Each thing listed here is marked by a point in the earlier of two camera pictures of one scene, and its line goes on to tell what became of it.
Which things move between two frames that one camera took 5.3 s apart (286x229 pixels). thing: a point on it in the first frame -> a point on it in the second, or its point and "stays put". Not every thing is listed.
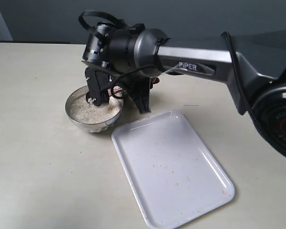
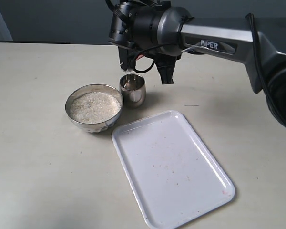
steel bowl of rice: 90,118 stays put
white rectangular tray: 173,174 stays put
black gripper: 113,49 -> 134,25
